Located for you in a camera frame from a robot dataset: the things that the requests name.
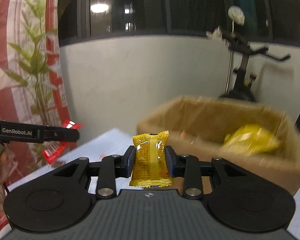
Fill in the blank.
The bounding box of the yellow snack packet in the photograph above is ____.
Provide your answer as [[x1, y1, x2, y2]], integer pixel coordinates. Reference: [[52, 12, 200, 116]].
[[129, 131, 173, 188]]

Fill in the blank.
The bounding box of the yellow chip bag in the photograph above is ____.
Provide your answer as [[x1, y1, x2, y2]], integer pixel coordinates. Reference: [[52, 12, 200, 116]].
[[221, 124, 281, 155]]

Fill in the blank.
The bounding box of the blue plaid tablecloth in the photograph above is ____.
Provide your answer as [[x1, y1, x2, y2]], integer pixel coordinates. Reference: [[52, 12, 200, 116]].
[[4, 129, 298, 239]]

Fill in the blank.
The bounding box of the red plant print curtain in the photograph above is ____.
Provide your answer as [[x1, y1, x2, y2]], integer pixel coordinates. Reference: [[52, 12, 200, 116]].
[[0, 0, 73, 238]]

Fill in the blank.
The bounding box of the black exercise bike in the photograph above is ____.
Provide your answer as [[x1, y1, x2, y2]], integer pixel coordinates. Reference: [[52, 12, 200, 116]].
[[206, 31, 300, 133]]

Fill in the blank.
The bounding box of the brown cardboard box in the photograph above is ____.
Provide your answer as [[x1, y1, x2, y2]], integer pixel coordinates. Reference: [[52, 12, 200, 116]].
[[136, 95, 300, 194]]

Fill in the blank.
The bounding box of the dark window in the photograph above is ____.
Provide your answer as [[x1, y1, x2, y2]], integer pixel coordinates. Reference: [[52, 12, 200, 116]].
[[58, 0, 300, 47]]

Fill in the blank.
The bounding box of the red snack packet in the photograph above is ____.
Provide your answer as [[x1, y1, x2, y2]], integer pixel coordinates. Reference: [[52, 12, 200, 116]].
[[43, 120, 83, 165]]

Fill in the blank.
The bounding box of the white cloth on handlebar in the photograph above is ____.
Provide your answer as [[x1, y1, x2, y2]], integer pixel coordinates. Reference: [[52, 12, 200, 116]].
[[206, 5, 245, 41]]

